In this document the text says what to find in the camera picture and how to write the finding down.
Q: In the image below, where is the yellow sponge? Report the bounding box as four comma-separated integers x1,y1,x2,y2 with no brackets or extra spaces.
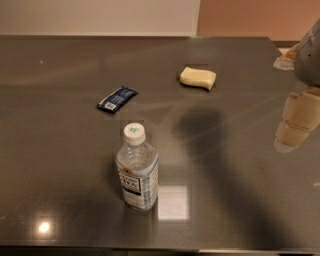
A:
179,67,217,91

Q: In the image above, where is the grey-white gripper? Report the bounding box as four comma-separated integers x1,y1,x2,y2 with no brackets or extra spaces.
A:
273,19,320,153

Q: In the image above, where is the clear plastic water bottle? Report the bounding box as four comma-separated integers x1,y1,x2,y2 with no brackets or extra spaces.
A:
116,123,159,211

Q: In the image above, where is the dark blue snack packet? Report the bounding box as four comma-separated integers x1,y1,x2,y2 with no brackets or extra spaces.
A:
97,86,138,113

